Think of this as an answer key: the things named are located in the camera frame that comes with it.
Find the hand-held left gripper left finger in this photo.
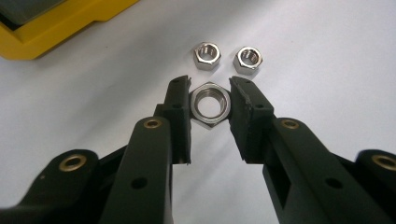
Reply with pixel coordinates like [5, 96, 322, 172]
[99, 75, 191, 224]

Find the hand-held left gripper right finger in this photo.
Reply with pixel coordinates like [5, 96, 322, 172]
[229, 76, 393, 224]

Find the silver hex nut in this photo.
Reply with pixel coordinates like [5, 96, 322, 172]
[189, 81, 232, 130]
[233, 46, 263, 76]
[193, 41, 222, 71]

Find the yellow black organizer case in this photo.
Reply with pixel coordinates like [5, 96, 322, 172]
[0, 0, 139, 61]

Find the transparent plastic drawer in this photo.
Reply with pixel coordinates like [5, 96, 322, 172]
[0, 0, 66, 31]

